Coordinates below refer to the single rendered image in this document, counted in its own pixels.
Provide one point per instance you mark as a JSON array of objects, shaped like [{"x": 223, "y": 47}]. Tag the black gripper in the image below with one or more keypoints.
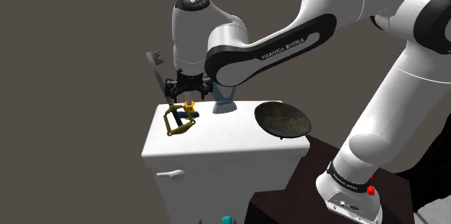
[{"x": 189, "y": 81}]

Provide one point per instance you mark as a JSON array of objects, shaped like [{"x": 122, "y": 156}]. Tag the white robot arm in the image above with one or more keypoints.
[{"x": 384, "y": 117}]

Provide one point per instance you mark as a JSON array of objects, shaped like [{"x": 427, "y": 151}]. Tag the small yellow tan cylinder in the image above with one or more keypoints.
[{"x": 189, "y": 101}]

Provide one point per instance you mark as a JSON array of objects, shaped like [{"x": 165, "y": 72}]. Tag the blue flat bar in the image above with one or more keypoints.
[{"x": 193, "y": 114}]

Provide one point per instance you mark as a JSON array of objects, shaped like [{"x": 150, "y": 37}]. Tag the grey toothed flat tool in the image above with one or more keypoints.
[{"x": 157, "y": 71}]

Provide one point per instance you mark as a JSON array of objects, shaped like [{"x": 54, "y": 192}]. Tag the blue grey glass vase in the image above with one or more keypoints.
[{"x": 224, "y": 106}]

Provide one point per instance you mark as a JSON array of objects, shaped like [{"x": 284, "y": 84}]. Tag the white toilet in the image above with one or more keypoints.
[{"x": 218, "y": 167}]

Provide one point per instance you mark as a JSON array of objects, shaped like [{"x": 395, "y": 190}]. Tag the dark round bowl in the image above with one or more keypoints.
[{"x": 282, "y": 119}]

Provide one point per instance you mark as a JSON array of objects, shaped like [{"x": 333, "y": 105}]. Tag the small teal object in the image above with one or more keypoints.
[{"x": 226, "y": 220}]

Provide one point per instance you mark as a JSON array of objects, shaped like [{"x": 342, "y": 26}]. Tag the dark brown robot stand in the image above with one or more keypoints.
[{"x": 299, "y": 195}]

